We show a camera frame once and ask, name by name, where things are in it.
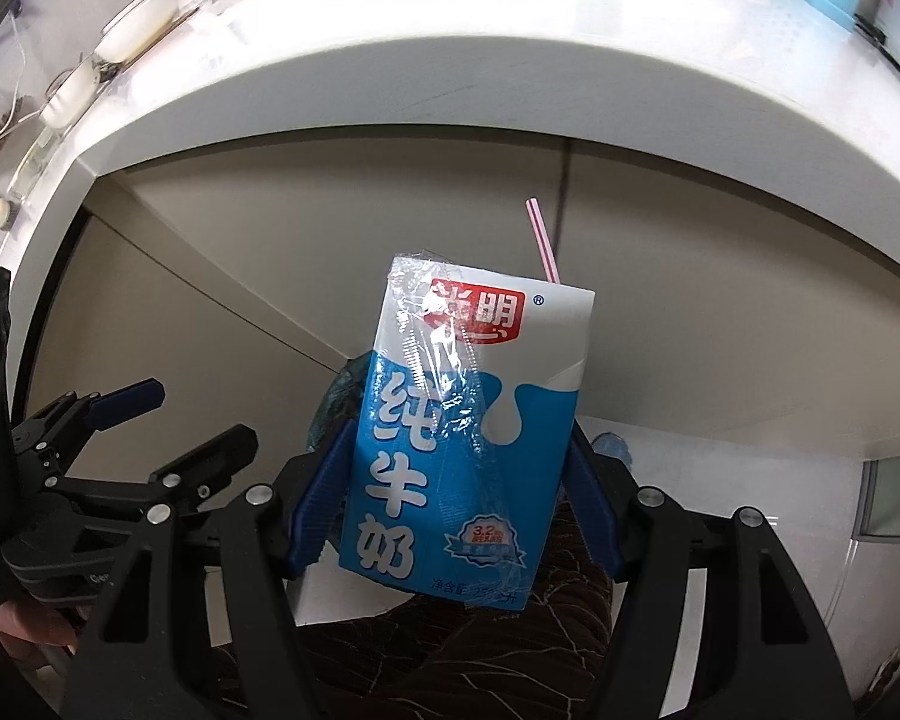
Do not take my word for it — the blue white milk carton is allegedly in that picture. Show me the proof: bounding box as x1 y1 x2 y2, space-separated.
337 196 597 611

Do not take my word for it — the dark mesh trash bin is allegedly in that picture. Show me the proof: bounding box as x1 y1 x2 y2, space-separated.
307 351 372 452

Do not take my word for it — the person's left hand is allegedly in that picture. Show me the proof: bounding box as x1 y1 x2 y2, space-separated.
0 598 77 668

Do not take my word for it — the person's patterned trouser leg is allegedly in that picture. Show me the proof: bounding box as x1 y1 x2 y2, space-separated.
299 500 613 718

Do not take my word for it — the blue slipper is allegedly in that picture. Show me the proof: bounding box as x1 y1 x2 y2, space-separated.
592 433 632 470

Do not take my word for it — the green clear plastic bag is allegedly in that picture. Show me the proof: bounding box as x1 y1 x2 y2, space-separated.
7 127 61 203

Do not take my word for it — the white bowl with chopsticks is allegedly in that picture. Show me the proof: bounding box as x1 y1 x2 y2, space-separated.
40 59 102 130

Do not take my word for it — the white stacked bowl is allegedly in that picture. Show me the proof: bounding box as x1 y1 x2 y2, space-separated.
94 0 178 64

